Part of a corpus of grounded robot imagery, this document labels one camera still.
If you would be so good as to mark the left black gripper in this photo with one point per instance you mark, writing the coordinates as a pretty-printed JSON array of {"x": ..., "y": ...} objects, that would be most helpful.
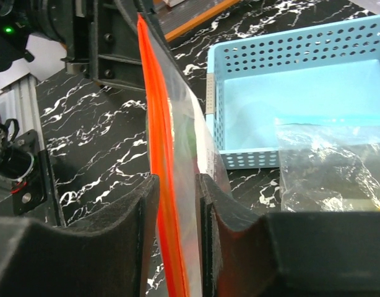
[{"x": 102, "y": 40}]

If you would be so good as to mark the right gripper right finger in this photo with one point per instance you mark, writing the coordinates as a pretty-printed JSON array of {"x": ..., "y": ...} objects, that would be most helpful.
[{"x": 285, "y": 253}]

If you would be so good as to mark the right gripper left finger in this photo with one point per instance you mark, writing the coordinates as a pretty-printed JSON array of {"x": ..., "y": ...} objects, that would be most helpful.
[{"x": 104, "y": 254}]

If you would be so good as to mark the blue zip clear bag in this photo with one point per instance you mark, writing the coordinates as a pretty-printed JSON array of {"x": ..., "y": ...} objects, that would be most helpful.
[{"x": 329, "y": 164}]

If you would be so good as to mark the red zip clear bag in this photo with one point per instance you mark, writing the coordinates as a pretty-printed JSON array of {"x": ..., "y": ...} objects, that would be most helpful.
[{"x": 181, "y": 150}]

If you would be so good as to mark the light blue plastic basket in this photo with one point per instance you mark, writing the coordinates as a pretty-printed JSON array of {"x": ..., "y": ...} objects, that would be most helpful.
[{"x": 330, "y": 70}]

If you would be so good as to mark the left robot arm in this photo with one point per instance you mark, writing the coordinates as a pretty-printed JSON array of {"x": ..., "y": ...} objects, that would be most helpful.
[{"x": 20, "y": 19}]

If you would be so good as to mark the orange wooden rack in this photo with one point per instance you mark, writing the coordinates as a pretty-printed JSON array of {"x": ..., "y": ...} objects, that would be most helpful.
[{"x": 200, "y": 19}]

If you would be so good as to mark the black base bar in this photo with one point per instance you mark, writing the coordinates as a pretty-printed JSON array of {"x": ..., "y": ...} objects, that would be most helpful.
[{"x": 25, "y": 165}]

